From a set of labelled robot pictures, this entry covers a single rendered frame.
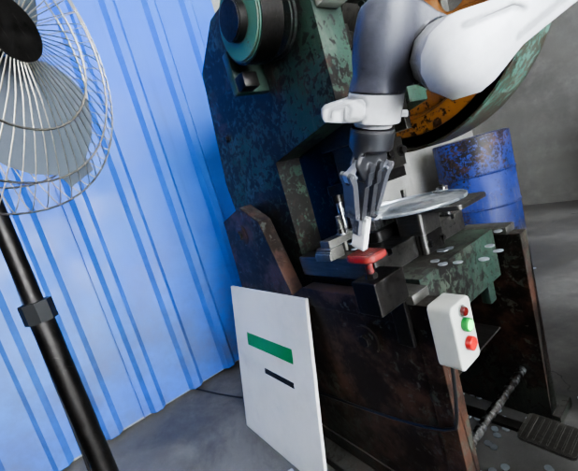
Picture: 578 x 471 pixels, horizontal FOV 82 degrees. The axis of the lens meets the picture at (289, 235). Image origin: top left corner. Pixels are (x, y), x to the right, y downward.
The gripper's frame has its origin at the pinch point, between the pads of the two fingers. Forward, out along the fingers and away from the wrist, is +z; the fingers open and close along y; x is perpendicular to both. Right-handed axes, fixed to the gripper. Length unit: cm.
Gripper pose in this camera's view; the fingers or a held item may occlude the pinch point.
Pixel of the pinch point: (361, 232)
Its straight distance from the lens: 67.1
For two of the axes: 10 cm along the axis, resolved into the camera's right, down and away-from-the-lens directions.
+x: -6.5, -3.6, 6.7
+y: 7.6, -3.1, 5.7
